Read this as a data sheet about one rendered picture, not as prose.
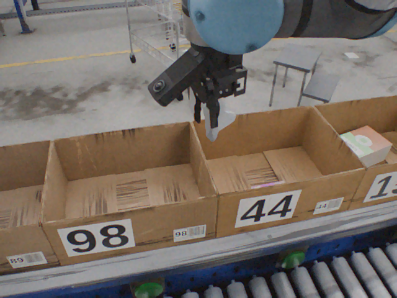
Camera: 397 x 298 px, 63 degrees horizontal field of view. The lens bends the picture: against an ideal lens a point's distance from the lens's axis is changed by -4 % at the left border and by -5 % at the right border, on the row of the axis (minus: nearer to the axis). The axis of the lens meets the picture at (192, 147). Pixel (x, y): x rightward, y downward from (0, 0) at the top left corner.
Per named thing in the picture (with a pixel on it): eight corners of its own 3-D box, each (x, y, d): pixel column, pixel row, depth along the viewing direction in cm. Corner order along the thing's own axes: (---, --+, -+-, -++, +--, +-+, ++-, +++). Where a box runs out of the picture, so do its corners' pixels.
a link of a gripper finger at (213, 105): (222, 130, 60) (218, 85, 55) (214, 133, 60) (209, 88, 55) (210, 118, 64) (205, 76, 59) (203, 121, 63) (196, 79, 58)
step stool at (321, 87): (322, 123, 272) (336, 76, 243) (265, 106, 291) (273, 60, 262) (332, 100, 299) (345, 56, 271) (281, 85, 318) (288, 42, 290)
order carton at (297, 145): (214, 239, 86) (218, 195, 75) (190, 162, 108) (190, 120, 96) (347, 211, 92) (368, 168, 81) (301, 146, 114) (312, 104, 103)
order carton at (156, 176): (59, 266, 79) (38, 225, 68) (66, 181, 101) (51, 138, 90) (216, 238, 86) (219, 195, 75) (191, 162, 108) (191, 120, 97)
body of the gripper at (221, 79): (245, 97, 61) (251, 38, 52) (204, 112, 58) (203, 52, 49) (224, 75, 65) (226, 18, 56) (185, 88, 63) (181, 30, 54)
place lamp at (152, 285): (136, 303, 83) (133, 290, 79) (136, 298, 84) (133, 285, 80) (164, 297, 84) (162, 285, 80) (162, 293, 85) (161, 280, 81)
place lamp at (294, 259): (280, 272, 90) (285, 258, 85) (278, 267, 91) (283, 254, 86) (303, 266, 91) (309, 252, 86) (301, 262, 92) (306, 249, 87)
